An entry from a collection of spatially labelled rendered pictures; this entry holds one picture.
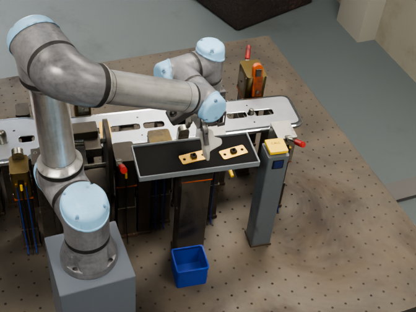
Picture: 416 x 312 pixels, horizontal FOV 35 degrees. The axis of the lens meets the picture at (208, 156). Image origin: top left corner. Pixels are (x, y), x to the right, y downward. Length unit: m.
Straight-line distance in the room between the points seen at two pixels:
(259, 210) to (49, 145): 0.86
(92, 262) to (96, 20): 3.15
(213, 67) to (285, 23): 3.13
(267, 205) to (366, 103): 2.14
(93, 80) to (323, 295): 1.23
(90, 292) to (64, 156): 0.36
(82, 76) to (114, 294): 0.67
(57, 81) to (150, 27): 3.30
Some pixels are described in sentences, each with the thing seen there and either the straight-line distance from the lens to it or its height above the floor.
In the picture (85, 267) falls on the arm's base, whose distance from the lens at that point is 1.72.
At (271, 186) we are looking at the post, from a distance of 2.13.
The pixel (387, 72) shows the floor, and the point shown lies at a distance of 4.55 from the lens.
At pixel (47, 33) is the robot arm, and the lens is 1.42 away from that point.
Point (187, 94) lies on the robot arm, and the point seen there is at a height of 1.57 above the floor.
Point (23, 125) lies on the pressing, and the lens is 2.33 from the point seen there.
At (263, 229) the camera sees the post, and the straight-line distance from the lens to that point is 2.29.
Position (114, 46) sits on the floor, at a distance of 4.44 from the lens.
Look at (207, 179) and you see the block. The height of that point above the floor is 1.09.
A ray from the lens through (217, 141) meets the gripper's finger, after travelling 1.87.
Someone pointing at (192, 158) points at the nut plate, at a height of 1.17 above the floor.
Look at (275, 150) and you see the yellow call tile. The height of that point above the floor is 1.16.
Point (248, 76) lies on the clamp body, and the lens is 2.47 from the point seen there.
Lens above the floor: 2.53
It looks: 44 degrees down
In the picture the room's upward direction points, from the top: 6 degrees clockwise
